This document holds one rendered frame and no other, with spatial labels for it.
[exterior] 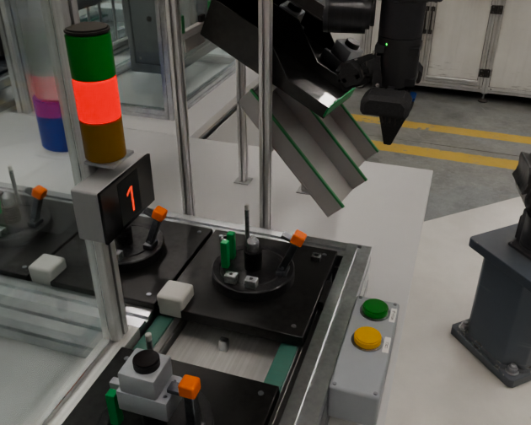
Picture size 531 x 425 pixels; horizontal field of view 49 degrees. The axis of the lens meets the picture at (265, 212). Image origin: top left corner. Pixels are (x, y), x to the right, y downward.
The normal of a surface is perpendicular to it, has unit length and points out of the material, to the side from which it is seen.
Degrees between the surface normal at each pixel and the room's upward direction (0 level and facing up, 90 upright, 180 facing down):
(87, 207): 90
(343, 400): 90
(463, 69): 90
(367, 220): 0
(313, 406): 0
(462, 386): 0
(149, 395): 90
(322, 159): 45
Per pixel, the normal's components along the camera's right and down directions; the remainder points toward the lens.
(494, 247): 0.00, -0.86
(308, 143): 0.62, -0.44
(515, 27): -0.36, 0.47
